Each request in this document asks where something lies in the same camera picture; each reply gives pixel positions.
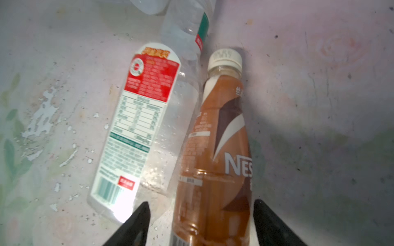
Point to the white bottle with red cap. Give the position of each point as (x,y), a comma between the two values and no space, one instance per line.
(150,7)

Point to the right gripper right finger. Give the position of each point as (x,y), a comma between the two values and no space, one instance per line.
(271,229)

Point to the clear bottle red white label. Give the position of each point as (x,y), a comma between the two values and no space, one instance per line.
(155,111)

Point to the brown tea bottle white cap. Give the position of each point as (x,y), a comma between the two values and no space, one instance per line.
(213,197)

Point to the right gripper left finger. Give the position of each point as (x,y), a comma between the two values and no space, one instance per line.
(134,231)

